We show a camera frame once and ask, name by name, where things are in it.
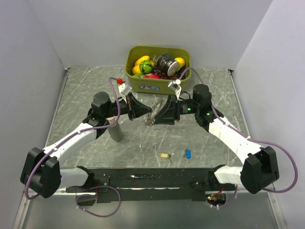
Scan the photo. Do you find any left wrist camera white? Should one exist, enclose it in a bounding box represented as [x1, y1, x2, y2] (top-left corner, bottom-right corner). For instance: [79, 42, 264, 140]
[116, 78, 132, 102]

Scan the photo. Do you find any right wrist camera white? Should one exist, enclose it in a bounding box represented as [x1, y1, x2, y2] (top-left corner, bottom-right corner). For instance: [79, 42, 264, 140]
[168, 79, 182, 100]

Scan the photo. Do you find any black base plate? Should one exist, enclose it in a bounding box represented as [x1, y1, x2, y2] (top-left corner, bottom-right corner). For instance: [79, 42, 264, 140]
[66, 168, 235, 203]

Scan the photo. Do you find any dark grapes bunch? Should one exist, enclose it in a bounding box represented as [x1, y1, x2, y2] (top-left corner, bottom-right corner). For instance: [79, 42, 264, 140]
[152, 66, 185, 80]

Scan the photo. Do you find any green watermelon toy ball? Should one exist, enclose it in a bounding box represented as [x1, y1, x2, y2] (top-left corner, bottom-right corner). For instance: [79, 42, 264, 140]
[139, 60, 154, 74]

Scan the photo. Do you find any grey bottle with beige cap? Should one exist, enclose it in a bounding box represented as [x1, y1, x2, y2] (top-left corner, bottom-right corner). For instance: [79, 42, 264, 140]
[107, 117, 123, 142]

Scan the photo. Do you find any yellow tag key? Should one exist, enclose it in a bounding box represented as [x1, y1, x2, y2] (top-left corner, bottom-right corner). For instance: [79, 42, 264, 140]
[159, 153, 172, 163]

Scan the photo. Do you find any large keyring with small rings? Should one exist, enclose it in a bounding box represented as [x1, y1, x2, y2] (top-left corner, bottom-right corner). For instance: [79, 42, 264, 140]
[144, 98, 164, 126]

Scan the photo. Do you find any yellow toy lemon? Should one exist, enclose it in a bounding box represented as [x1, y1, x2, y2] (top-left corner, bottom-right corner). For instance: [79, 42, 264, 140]
[175, 57, 185, 69]

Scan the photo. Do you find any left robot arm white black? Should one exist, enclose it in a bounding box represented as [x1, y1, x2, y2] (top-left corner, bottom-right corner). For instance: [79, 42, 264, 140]
[20, 92, 152, 199]

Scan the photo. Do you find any black paper cup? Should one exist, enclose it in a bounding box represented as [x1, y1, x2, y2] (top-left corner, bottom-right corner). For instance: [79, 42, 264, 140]
[156, 53, 179, 76]

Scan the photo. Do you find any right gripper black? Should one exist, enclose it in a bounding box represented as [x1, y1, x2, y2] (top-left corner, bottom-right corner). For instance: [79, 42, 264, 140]
[155, 94, 200, 125]

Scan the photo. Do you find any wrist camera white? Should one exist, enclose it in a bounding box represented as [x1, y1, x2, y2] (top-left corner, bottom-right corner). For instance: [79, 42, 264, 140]
[116, 78, 132, 102]
[168, 79, 182, 100]

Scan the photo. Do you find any yellow toy mango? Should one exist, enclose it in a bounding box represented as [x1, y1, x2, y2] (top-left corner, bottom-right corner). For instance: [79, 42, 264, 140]
[134, 55, 150, 66]

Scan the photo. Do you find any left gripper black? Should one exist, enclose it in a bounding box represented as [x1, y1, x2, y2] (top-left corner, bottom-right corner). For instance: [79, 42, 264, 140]
[103, 92, 152, 121]

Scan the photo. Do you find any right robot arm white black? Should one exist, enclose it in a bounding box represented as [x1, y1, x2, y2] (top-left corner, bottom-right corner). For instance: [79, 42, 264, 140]
[153, 82, 279, 194]

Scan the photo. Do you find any red toy fruit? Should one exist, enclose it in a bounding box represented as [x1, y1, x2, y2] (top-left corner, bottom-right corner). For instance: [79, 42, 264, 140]
[143, 73, 160, 79]

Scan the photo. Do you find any blue tag key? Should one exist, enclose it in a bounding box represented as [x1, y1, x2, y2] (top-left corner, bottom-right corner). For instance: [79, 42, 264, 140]
[183, 149, 191, 159]

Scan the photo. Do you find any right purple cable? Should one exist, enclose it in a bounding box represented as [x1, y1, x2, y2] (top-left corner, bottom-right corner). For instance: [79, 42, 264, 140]
[178, 67, 298, 209]

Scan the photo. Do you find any olive green plastic bin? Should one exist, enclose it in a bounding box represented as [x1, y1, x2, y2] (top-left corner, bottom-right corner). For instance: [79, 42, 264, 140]
[125, 45, 191, 94]

